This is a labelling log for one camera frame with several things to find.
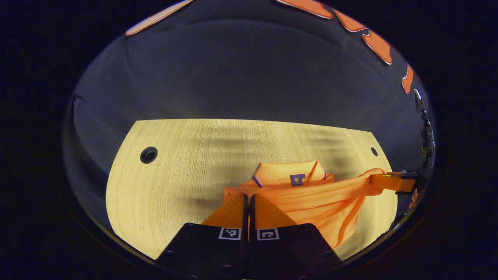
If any orange T-shirt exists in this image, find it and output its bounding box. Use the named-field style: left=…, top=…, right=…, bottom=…
left=224, top=161, right=389, bottom=249

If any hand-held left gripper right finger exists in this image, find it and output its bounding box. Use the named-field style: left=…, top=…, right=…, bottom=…
left=249, top=193, right=343, bottom=280

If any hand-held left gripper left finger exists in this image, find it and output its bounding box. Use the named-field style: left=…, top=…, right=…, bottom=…
left=156, top=193, right=249, bottom=280

